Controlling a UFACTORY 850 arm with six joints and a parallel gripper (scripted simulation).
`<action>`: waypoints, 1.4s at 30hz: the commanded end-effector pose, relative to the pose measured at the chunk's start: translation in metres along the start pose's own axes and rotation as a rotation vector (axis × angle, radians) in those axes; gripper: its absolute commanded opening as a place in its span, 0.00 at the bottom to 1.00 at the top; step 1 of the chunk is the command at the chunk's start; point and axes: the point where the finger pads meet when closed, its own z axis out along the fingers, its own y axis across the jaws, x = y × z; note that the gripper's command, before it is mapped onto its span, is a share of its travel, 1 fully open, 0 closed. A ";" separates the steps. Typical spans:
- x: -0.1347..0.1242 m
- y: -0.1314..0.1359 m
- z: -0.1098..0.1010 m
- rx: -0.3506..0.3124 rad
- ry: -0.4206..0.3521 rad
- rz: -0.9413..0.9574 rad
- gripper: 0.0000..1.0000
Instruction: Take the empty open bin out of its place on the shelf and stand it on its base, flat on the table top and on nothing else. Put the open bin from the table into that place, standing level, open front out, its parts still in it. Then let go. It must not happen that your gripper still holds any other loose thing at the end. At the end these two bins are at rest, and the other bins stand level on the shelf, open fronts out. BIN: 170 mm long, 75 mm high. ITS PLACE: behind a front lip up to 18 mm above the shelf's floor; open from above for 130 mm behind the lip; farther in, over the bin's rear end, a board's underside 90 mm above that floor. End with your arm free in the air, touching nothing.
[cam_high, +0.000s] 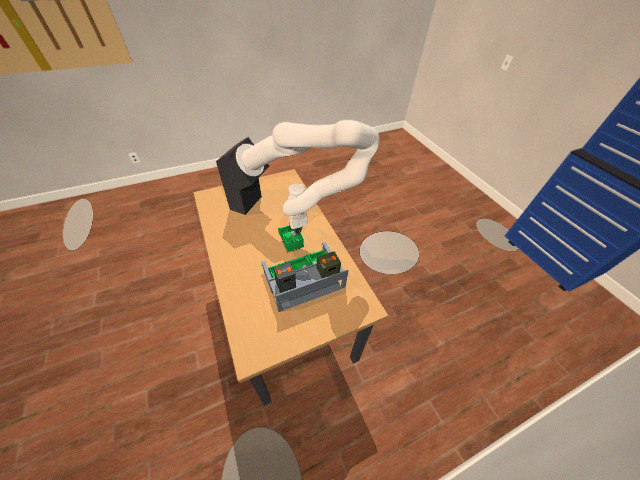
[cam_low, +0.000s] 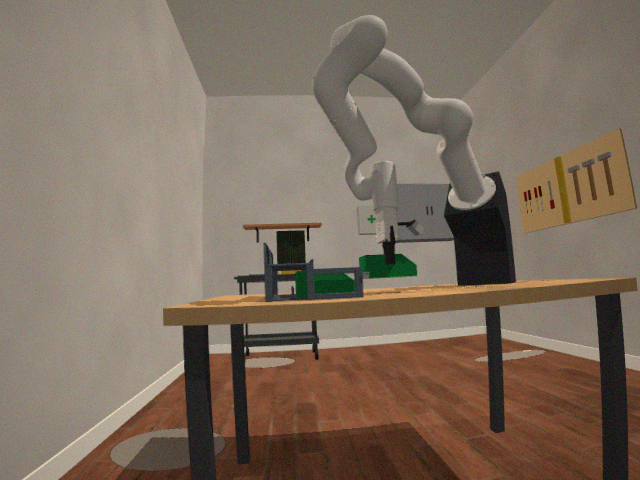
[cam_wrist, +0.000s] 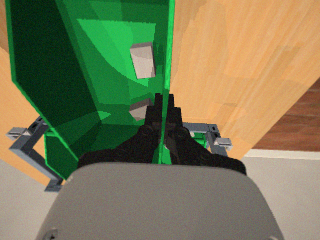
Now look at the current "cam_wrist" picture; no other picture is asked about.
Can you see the green bin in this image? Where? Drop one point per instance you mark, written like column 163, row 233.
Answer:
column 199, row 137
column 57, row 157
column 71, row 60

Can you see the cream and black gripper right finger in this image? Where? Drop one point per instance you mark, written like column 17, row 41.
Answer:
column 184, row 150

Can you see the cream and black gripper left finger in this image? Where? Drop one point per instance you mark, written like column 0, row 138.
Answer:
column 137, row 149

